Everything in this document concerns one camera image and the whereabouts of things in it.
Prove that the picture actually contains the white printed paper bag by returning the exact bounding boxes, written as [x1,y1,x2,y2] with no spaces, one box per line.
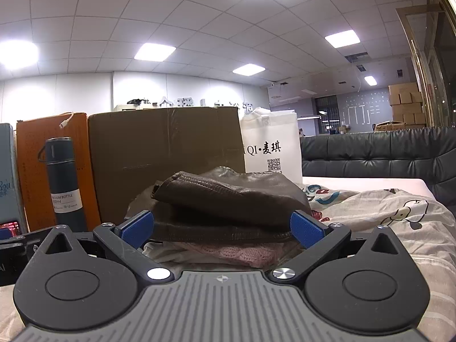
[240,107,302,184]

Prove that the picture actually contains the dark blue vacuum bottle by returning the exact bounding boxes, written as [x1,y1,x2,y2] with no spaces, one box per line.
[38,137,87,232]

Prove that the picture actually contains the brown cardboard box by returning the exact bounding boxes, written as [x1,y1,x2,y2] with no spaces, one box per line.
[88,107,245,223]

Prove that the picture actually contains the brown leather jacket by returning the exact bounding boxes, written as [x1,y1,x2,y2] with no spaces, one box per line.
[126,167,312,244]

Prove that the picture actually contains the patterned bed sheet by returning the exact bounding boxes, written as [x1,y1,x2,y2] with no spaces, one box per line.
[1,186,455,341]

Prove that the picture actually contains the black leather sofa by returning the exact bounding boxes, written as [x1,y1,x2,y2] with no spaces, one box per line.
[301,127,455,213]

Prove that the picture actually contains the pink knit sweater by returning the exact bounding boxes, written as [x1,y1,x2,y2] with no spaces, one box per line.
[143,240,303,272]

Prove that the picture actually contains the stacked cardboard boxes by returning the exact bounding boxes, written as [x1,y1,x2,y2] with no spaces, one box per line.
[373,83,427,132]

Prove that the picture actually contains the blue-grey printed box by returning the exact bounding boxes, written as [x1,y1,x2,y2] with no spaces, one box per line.
[0,124,27,239]

